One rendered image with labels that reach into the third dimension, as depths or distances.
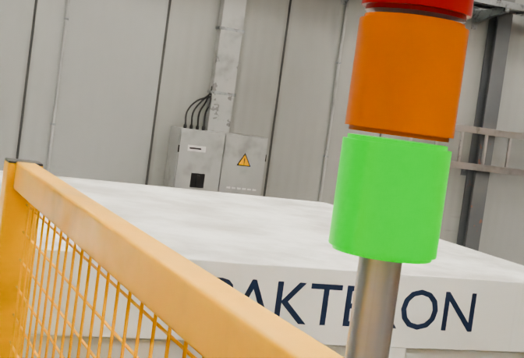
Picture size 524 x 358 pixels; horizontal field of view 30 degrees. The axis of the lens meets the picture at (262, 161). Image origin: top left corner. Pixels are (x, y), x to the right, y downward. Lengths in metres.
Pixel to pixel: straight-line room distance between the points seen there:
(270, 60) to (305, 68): 0.35
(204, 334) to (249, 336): 0.07
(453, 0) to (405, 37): 0.03
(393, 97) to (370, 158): 0.03
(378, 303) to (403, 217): 0.04
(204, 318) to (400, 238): 0.22
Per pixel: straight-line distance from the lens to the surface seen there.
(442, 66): 0.43
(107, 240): 0.88
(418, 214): 0.43
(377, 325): 0.45
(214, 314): 0.61
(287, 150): 8.79
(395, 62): 0.43
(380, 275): 0.45
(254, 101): 8.63
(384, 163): 0.43
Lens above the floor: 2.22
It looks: 3 degrees down
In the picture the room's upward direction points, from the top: 8 degrees clockwise
